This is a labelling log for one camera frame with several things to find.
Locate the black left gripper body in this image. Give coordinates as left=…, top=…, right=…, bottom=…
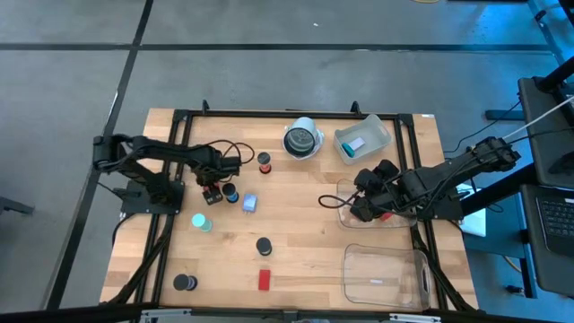
left=195, top=153, right=242, bottom=188

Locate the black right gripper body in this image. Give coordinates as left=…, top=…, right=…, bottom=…
left=350, top=196, right=387, bottom=223

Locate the blue sand hourglass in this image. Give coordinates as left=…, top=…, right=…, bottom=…
left=222, top=182, right=240, bottom=205

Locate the teal hourglass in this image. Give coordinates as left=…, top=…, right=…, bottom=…
left=191, top=213, right=214, bottom=233

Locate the red sand hourglass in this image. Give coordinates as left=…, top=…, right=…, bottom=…
left=256, top=151, right=273, bottom=175

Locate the teal digital timer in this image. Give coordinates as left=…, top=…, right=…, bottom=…
left=341, top=136, right=367, bottom=159

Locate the white sand hourglass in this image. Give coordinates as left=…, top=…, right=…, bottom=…
left=256, top=236, right=274, bottom=258

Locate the clear plastic bin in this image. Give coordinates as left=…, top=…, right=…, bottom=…
left=342, top=243, right=432, bottom=311
left=335, top=177, right=419, bottom=231

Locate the grey plastic bin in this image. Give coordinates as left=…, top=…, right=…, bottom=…
left=333, top=113, right=393, bottom=166

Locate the white cylindrical projector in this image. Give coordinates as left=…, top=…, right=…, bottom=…
left=282, top=116, right=325, bottom=161

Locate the white power strip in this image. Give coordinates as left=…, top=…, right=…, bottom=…
left=448, top=181, right=488, bottom=238

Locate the purple sand hourglass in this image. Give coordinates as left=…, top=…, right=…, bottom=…
left=172, top=273, right=199, bottom=292

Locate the black diagonal stand bar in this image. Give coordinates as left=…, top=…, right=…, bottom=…
left=459, top=163, right=539, bottom=217

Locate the black floor stand foot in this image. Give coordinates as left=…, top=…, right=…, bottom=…
left=485, top=109, right=526, bottom=121

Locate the black side table top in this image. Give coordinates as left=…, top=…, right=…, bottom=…
left=517, top=74, right=574, bottom=189

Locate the black laptop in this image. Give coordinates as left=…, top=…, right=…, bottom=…
left=522, top=183, right=574, bottom=297

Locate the black computer mouse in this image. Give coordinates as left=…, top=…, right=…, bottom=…
left=549, top=150, right=574, bottom=177

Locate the grey chair base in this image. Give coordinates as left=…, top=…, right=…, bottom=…
left=0, top=195, right=36, bottom=216

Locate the black boom pole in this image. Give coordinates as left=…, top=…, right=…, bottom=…
left=535, top=56, right=574, bottom=93

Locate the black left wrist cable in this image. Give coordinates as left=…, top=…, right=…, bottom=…
left=204, top=139, right=257, bottom=170

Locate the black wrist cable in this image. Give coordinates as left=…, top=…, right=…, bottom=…
left=317, top=191, right=360, bottom=210
left=204, top=139, right=257, bottom=170

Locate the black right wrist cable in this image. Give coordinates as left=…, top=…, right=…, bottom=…
left=317, top=191, right=360, bottom=210

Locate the black table frame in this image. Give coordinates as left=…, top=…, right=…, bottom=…
left=105, top=99, right=479, bottom=313

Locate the silver metal bracket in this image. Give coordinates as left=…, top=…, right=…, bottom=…
left=138, top=308, right=193, bottom=323
left=388, top=312, right=443, bottom=323

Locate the black floor cable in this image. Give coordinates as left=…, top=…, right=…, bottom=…
left=443, top=100, right=524, bottom=156

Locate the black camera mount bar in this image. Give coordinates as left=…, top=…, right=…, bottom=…
left=0, top=302, right=574, bottom=323

